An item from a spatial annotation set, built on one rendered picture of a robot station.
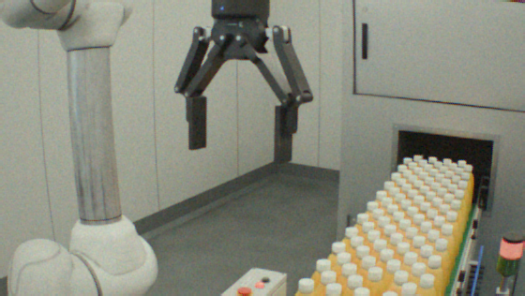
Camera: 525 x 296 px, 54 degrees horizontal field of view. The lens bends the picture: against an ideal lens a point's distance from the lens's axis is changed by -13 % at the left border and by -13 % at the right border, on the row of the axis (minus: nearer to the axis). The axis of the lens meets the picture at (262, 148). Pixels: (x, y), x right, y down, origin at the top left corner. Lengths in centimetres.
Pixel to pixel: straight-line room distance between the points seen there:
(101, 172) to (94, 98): 16
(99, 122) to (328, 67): 465
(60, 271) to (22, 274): 8
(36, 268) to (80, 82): 39
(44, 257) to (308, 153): 502
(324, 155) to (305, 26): 131
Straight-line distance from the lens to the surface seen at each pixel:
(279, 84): 69
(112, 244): 122
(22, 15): 111
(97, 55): 120
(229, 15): 70
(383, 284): 157
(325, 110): 580
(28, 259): 113
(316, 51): 577
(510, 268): 147
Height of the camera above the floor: 180
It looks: 14 degrees down
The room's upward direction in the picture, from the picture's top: straight up
